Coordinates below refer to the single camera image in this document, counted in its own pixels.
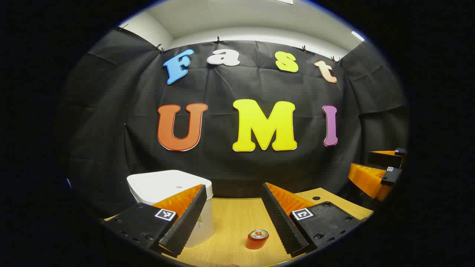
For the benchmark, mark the row of black cloth clips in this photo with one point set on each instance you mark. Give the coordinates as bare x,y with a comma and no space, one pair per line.
218,39

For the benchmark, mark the black backdrop cloth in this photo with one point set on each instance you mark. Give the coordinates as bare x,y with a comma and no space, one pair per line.
222,167

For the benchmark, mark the wooden desktop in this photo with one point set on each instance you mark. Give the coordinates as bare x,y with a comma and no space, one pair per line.
230,222

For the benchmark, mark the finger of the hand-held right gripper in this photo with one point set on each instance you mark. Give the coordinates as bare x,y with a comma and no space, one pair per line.
386,159
391,176

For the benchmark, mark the red pop can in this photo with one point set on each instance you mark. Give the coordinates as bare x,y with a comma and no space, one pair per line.
256,241

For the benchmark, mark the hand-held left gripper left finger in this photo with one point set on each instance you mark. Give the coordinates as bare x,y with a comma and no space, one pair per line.
185,222

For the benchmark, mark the white desktop garbage bin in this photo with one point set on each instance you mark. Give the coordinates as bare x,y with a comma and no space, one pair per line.
167,183

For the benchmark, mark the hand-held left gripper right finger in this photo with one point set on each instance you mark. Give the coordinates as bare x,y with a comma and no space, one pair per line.
282,222

